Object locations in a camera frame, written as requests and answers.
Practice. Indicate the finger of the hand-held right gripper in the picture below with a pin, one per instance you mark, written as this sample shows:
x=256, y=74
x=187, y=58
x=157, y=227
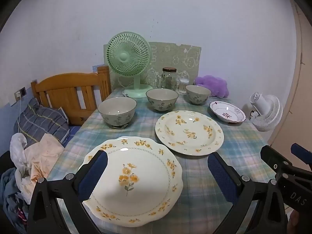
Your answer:
x=275, y=160
x=301, y=153

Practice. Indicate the green cartoon print board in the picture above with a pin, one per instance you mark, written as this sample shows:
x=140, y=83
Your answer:
x=175, y=58

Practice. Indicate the wooden chair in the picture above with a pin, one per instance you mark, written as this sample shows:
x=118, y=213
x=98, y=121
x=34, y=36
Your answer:
x=73, y=92

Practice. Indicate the dark blue clothes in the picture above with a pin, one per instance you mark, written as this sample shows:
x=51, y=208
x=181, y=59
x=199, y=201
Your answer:
x=9, y=199

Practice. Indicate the white fan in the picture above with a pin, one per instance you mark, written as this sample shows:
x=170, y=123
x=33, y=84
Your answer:
x=268, y=114

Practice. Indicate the round yellow floral plate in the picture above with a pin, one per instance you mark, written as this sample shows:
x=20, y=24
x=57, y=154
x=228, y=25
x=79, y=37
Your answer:
x=190, y=131

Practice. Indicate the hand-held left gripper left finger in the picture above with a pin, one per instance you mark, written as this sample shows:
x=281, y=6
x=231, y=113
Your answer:
x=95, y=175

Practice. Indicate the green desk fan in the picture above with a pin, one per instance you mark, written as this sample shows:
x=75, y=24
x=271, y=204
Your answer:
x=126, y=53

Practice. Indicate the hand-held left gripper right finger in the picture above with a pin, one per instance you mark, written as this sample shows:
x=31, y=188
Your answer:
x=219, y=175

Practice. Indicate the glass jar with brown lid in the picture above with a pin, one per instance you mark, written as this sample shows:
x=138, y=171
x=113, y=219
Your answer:
x=170, y=79

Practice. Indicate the cotton swab container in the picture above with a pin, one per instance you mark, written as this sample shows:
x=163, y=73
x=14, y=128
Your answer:
x=183, y=85

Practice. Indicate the wall socket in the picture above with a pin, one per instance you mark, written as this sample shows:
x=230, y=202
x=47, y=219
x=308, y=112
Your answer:
x=20, y=93

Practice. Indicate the purple plush toy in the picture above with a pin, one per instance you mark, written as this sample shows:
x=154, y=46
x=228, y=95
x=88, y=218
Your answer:
x=212, y=85

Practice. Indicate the clear glass mug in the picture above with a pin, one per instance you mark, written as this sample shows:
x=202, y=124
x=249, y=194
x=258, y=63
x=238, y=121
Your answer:
x=160, y=81

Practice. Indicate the white cloth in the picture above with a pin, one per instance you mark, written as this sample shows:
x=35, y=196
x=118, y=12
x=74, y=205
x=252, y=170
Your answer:
x=18, y=148

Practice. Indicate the peach cloth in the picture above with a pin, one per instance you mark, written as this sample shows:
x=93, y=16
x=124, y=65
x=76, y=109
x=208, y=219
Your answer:
x=43, y=156

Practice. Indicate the grey floral ceramic bowl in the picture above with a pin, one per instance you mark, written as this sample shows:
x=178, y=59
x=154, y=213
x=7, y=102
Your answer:
x=197, y=98
x=117, y=118
x=160, y=104

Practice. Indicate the beige door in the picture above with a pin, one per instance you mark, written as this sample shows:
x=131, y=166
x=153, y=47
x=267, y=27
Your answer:
x=299, y=90

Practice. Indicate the blue plaid pillow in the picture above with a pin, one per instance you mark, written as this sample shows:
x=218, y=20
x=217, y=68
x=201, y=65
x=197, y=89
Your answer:
x=36, y=121

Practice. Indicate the red patterned white plate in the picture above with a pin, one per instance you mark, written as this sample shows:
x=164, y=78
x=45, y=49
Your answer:
x=226, y=113

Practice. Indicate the scalloped yellow floral plate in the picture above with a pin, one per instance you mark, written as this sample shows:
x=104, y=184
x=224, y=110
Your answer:
x=136, y=160

